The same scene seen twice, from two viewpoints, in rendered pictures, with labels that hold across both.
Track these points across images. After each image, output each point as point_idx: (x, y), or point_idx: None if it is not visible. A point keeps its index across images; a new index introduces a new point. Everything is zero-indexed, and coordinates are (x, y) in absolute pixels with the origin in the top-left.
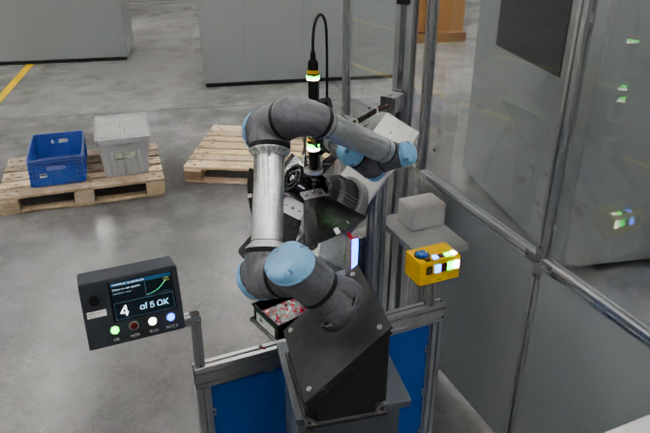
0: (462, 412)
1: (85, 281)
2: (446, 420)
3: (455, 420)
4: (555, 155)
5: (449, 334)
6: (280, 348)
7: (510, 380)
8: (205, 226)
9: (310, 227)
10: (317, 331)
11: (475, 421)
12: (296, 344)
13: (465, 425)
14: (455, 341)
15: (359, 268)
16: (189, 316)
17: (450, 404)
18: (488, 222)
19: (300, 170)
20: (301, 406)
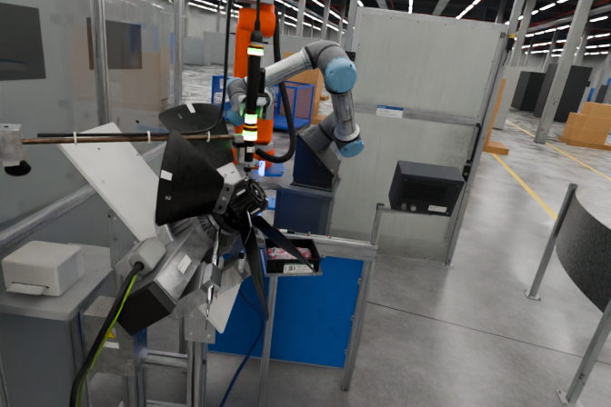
0: (95, 392)
1: (454, 168)
2: (117, 392)
3: (111, 389)
4: (105, 89)
5: (55, 379)
6: (332, 194)
7: (112, 293)
8: None
9: (275, 185)
10: (325, 155)
11: (99, 379)
12: (333, 166)
13: (110, 380)
14: (63, 370)
15: (297, 131)
16: (385, 203)
17: (92, 405)
18: (70, 203)
19: (250, 177)
20: (336, 177)
